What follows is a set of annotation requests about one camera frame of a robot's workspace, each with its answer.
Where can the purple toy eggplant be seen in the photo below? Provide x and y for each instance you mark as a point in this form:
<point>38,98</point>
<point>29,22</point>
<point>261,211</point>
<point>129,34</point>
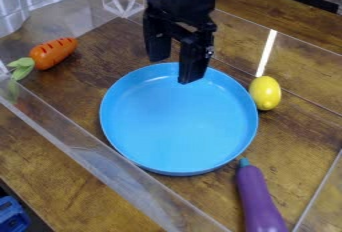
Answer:
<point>261,217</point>

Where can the clear acrylic enclosure wall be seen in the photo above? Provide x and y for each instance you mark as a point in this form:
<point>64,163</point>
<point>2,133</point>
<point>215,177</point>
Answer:
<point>168,210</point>

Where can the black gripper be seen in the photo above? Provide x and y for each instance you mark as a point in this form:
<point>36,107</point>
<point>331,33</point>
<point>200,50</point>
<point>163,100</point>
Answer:
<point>161,16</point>

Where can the yellow toy lemon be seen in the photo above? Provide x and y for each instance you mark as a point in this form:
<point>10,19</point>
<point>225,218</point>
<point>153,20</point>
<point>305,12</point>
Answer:
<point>265,93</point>

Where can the blue round plate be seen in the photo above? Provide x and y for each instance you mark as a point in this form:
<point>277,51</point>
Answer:
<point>175,129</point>

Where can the blue plastic box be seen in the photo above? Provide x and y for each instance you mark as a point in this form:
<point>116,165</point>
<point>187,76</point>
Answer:
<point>13,218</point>

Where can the orange toy carrot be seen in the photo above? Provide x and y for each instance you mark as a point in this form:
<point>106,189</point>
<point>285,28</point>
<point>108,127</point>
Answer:
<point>44,56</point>

